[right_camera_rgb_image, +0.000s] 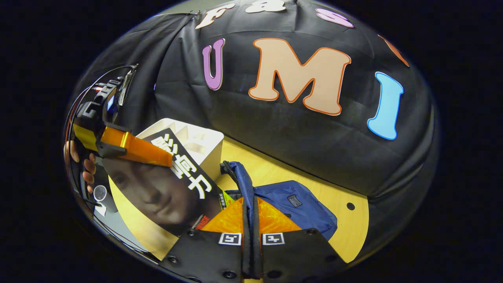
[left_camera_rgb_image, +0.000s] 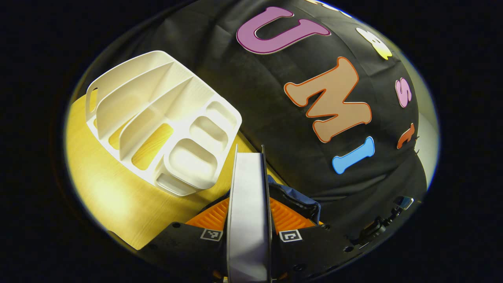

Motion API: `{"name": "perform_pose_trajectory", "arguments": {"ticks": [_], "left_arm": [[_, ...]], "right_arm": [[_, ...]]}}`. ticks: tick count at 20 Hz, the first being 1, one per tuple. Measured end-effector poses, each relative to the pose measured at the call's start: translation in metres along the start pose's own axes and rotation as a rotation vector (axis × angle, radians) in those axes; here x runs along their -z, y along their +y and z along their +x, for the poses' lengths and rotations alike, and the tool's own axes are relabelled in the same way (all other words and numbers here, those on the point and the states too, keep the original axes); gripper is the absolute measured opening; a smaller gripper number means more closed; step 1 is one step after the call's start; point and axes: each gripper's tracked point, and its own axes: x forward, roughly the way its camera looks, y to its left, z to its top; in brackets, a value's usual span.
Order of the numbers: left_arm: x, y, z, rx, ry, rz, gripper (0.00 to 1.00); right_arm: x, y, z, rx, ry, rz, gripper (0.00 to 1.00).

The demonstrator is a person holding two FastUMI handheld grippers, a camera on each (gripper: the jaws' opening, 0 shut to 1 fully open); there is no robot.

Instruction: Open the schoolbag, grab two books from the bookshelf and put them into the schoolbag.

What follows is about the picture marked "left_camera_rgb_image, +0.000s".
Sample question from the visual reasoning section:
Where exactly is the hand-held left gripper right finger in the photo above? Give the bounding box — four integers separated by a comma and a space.
269, 197, 354, 281

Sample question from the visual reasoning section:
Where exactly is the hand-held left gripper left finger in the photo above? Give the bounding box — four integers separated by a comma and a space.
140, 197, 230, 281

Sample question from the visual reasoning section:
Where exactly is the blue schoolbag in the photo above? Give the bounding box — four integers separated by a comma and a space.
267, 175, 322, 224

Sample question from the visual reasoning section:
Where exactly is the white plastic bookshelf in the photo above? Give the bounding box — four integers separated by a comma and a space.
85, 50, 243, 197

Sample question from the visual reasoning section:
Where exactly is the black backdrop cloth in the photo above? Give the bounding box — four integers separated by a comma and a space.
79, 0, 429, 252

